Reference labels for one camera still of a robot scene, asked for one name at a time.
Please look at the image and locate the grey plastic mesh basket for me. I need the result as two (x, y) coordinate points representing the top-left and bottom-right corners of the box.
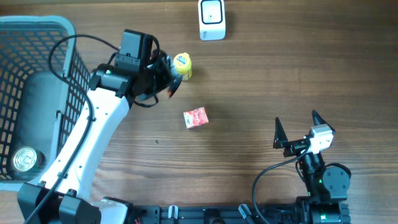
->
(1, 16), (90, 192)

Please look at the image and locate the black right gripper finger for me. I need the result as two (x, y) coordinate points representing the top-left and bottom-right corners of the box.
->
(273, 117), (289, 149)
(312, 110), (335, 133)

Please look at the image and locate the yellow candy bottle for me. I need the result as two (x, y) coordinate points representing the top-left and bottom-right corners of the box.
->
(173, 52), (192, 81)

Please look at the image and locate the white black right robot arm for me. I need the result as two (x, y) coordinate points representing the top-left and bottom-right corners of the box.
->
(273, 110), (351, 223)

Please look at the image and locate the white barcode scanner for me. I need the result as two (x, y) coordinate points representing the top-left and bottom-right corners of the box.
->
(198, 0), (226, 41)

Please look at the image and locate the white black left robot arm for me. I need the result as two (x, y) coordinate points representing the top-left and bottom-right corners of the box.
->
(17, 30), (182, 223)

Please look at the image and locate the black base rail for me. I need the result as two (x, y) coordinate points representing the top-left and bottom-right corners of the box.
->
(102, 195), (352, 224)

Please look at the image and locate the red white snack box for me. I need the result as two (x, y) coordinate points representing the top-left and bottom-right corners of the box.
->
(183, 107), (209, 129)

